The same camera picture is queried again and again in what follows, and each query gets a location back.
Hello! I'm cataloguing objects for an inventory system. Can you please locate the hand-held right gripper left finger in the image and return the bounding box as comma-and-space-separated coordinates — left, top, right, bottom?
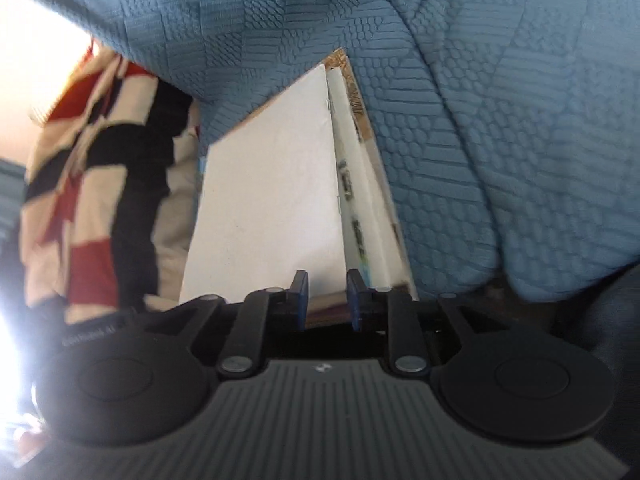
142, 270, 312, 380

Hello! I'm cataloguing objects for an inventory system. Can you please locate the red black striped blanket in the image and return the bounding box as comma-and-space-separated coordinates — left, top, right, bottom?
19, 42, 202, 328

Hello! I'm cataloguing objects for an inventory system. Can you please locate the landscape painting cover book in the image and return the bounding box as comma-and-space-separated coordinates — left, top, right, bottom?
324, 47, 417, 302

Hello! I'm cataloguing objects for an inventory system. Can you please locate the dark blue curtain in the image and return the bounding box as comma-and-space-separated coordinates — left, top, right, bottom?
0, 159, 30, 241

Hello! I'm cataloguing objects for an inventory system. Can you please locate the white envelope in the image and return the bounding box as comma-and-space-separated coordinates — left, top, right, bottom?
179, 64, 348, 331

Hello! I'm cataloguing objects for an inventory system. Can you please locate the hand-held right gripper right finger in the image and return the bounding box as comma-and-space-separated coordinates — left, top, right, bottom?
346, 269, 507, 380

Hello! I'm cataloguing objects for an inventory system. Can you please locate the building photo booklet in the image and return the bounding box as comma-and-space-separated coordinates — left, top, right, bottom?
326, 67, 401, 286

